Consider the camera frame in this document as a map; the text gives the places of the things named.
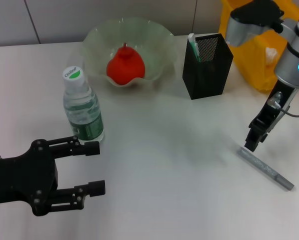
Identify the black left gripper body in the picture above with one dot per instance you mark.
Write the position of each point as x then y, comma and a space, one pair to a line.
19, 180

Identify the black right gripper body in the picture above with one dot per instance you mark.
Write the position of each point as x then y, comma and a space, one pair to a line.
269, 117

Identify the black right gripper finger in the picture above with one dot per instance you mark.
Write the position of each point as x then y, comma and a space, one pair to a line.
264, 137
252, 141

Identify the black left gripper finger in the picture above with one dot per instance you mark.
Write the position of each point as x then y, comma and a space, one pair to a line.
92, 148
97, 188

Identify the grey marker pen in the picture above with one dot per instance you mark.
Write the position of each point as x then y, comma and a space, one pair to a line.
267, 170

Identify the clear green-label water bottle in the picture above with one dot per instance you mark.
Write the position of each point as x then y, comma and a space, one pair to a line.
79, 100

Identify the white paper ball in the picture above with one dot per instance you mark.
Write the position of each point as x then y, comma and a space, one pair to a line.
270, 55

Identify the red-orange toy orange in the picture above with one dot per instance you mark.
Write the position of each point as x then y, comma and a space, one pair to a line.
125, 66

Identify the green pen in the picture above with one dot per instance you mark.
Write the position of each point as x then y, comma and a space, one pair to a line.
195, 50

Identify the black mesh pen holder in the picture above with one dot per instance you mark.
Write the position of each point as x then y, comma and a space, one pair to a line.
204, 77

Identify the green glass fruit plate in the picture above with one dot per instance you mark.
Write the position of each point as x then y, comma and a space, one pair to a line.
154, 50

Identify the yellow plastic bin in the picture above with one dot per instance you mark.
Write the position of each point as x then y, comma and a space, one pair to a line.
257, 65

